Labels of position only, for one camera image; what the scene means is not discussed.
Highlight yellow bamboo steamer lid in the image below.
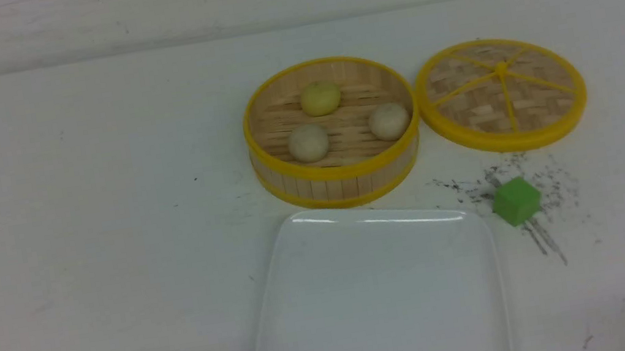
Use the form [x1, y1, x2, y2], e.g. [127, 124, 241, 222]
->
[415, 38, 587, 153]

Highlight green cube block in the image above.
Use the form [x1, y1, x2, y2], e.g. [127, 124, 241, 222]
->
[492, 177, 542, 227]

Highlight white steamed bun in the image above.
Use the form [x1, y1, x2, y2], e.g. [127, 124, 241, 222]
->
[287, 123, 330, 164]
[368, 102, 411, 142]

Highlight yellow steamed bun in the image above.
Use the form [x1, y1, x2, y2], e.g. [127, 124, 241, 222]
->
[299, 81, 342, 117]

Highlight yellow bamboo steamer basket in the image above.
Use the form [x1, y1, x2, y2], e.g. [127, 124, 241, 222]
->
[243, 56, 420, 209]

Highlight white square plate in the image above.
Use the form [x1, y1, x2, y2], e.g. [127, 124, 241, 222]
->
[256, 209, 513, 351]

